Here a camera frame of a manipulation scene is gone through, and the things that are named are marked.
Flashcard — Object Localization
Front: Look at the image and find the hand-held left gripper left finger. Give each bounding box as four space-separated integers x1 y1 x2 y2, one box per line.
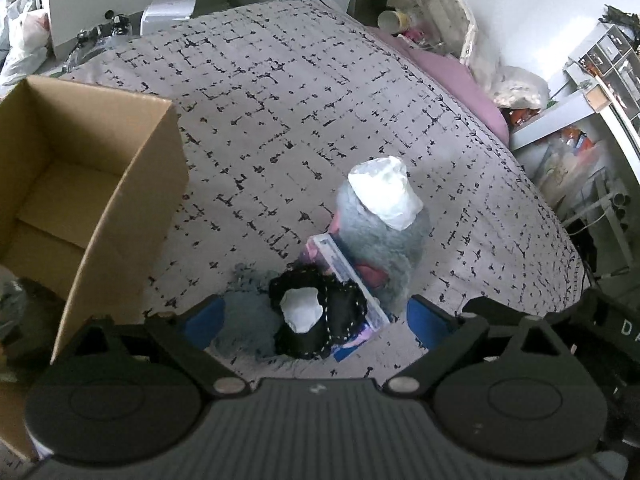
52 294 253 398

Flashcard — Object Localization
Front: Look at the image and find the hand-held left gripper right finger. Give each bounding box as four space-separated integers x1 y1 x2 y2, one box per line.
382 295 573 401

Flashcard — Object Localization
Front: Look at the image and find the black beaded slipper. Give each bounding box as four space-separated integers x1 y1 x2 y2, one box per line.
269 266 370 360

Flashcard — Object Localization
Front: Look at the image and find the grey fluffy plush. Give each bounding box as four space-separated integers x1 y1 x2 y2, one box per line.
334 177 432 313

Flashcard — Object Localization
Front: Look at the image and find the brown cardboard box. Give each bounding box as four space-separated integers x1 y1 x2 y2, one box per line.
0 75 191 463

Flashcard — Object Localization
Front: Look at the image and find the grey fuzzy cloth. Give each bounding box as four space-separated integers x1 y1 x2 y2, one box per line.
210 264 301 363

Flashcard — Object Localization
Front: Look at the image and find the clear plastic case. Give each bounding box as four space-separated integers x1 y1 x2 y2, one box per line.
299 232 392 348

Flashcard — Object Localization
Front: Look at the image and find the small white crumpled paper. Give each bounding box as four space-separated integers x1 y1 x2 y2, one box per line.
279 287 323 333

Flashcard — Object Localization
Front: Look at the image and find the large white crumpled paper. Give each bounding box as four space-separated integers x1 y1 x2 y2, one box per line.
347 156 424 232

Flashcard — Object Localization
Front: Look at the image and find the white shelf unit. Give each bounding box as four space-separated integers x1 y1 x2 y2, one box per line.
507 85 640 271

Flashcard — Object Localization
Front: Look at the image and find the dark cloth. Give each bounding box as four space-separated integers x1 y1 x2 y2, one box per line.
0 265 68 376

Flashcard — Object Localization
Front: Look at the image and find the grey patterned bedspread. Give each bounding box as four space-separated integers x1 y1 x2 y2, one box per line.
52 0 587 378

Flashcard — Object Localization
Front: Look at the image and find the pink bed sheet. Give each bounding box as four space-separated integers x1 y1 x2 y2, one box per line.
367 25 511 147

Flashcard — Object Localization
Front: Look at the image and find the clear drawer organizer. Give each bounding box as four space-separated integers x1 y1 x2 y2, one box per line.
565 22 640 123

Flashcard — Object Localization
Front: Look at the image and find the white ruffled cushion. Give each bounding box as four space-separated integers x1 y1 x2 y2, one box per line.
434 0 501 78

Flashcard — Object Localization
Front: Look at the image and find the black tripod stand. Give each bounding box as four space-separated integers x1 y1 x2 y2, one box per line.
62 10 132 73

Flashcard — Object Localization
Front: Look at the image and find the paper cup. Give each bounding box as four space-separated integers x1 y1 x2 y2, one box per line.
377 10 412 34

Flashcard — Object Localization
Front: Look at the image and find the white appliance box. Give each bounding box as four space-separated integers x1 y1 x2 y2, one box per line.
140 0 197 36

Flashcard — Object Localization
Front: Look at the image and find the white plastic bag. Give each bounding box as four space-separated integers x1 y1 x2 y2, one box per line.
0 0 53 87

